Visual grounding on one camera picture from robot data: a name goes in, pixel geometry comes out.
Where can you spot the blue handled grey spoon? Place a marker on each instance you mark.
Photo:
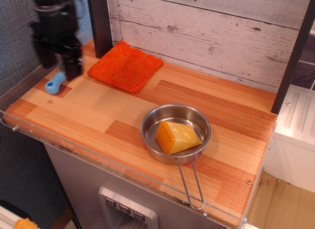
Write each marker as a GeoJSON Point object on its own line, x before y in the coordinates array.
{"type": "Point", "coordinates": [53, 86]}

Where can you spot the yellow toy cheese wedge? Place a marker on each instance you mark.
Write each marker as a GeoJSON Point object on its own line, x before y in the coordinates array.
{"type": "Point", "coordinates": [176, 137]}

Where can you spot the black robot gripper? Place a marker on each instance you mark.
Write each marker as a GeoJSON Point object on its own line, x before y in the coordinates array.
{"type": "Point", "coordinates": [55, 33]}

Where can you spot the clear acrylic table guard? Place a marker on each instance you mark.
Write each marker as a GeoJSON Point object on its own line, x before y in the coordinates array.
{"type": "Point", "coordinates": [101, 125]}

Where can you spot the yellow object bottom left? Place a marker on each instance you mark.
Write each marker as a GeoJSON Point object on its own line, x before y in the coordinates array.
{"type": "Point", "coordinates": [25, 224]}

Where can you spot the silver toy dispenser panel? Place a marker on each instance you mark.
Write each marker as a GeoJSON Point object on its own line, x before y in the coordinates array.
{"type": "Point", "coordinates": [121, 212]}

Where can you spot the orange folded cloth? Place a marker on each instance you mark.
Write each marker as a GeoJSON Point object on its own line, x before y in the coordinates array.
{"type": "Point", "coordinates": [125, 67]}

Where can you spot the dark vertical post right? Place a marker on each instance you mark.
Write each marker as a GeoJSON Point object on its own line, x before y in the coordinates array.
{"type": "Point", "coordinates": [295, 56]}

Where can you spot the white toy cabinet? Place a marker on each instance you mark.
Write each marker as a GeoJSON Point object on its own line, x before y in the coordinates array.
{"type": "Point", "coordinates": [291, 151]}

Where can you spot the steel pan with wire handle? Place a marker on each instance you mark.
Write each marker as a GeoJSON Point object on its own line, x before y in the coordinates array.
{"type": "Point", "coordinates": [184, 114]}

